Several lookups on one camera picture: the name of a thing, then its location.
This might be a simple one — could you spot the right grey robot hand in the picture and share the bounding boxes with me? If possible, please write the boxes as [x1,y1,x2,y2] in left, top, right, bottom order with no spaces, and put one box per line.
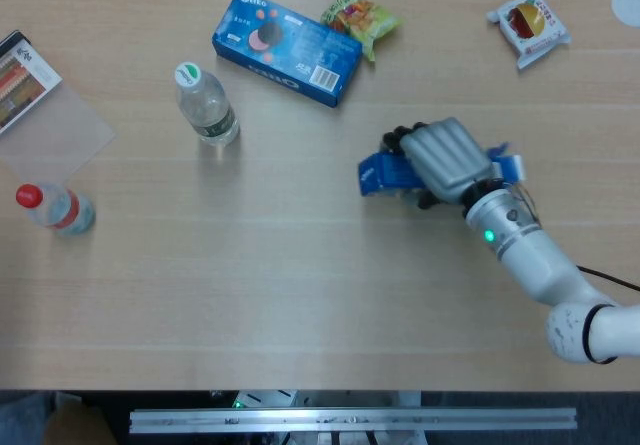
[382,117,506,211]

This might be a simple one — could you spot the book with red patterned cover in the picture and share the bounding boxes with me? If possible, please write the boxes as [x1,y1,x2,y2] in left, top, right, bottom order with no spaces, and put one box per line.
[0,29,64,137]

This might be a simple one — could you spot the closed blue Oreo box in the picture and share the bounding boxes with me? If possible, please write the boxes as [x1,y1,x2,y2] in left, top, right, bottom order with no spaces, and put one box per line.
[211,0,364,109]

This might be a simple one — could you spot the green snack bag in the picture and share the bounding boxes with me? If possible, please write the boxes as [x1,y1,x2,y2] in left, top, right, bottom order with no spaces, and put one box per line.
[320,0,403,63]

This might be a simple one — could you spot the black cable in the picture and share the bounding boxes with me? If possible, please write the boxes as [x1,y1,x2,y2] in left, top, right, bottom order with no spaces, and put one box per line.
[575,264,640,291]

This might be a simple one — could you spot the aluminium rail bar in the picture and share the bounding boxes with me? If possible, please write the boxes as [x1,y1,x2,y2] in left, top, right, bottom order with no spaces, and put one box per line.
[128,406,579,435]

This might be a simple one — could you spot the white packaged cake snack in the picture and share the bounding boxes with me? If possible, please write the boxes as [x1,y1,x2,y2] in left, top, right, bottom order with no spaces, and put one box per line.
[485,0,573,71]

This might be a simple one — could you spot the blue oreo box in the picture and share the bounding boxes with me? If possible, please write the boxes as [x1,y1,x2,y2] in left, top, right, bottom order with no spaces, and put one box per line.
[211,0,364,109]
[356,141,526,199]

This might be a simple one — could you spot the translucent plastic sheet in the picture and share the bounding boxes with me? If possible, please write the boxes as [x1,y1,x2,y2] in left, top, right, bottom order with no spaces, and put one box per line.
[0,81,117,184]

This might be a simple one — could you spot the white round desk grommet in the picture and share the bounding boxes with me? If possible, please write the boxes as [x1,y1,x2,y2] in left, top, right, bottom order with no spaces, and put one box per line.
[610,0,640,29]

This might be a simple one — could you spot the clear bottle with red cap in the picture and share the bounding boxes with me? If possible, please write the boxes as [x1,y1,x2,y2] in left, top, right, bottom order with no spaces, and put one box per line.
[14,182,97,238]

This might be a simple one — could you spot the clear bottle with green-white cap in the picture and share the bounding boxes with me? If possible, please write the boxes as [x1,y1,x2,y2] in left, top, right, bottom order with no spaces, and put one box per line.
[173,61,241,147]

